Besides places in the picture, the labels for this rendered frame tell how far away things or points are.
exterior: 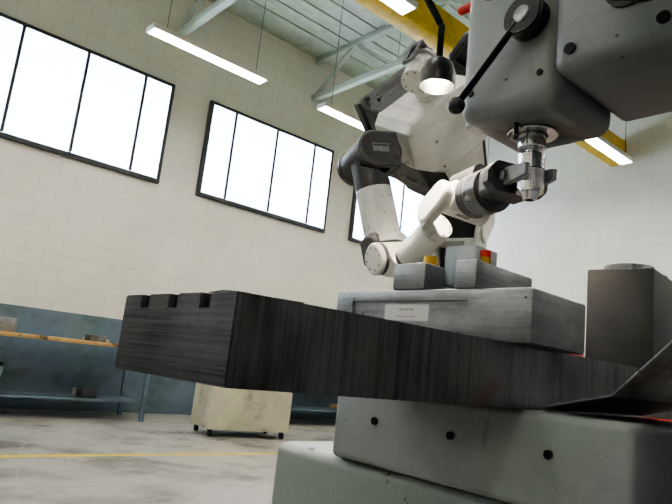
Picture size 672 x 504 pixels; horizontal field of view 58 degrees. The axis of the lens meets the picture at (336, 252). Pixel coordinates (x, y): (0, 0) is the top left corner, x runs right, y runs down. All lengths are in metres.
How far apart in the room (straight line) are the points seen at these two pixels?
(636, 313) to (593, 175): 10.44
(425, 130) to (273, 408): 5.97
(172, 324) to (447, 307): 0.41
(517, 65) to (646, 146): 10.39
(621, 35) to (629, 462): 0.56
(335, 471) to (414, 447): 0.19
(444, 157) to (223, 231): 8.00
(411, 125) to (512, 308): 0.83
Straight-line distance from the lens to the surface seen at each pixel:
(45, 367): 8.40
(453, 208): 1.24
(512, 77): 1.07
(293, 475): 1.18
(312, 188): 10.50
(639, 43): 0.96
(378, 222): 1.47
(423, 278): 0.89
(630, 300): 1.25
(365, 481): 1.04
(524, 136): 1.11
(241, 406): 7.10
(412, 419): 0.95
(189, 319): 0.58
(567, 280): 11.38
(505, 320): 0.81
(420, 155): 1.57
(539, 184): 1.08
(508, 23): 1.09
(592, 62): 0.99
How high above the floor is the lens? 0.87
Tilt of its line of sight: 11 degrees up
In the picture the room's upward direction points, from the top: 6 degrees clockwise
